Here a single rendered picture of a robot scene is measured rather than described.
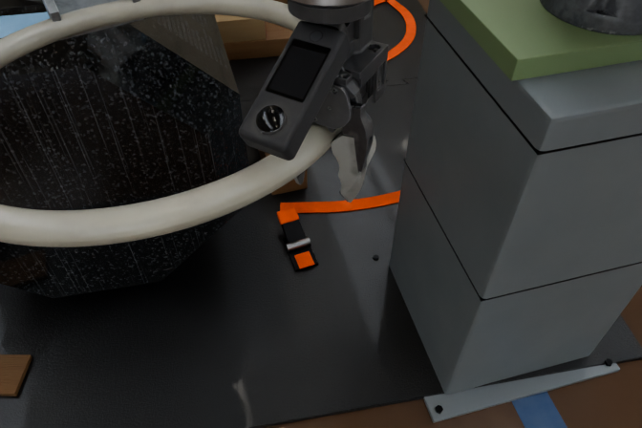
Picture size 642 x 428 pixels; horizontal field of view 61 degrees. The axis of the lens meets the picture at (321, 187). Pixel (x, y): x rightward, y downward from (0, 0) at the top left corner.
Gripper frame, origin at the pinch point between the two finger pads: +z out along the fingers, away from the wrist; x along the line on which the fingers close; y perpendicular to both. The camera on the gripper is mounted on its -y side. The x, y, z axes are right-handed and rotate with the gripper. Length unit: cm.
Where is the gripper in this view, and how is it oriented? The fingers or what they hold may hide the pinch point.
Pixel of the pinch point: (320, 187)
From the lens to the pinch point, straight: 56.5
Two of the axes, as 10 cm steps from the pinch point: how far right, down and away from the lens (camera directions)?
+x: -8.7, -3.1, 3.7
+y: 4.9, -5.8, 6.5
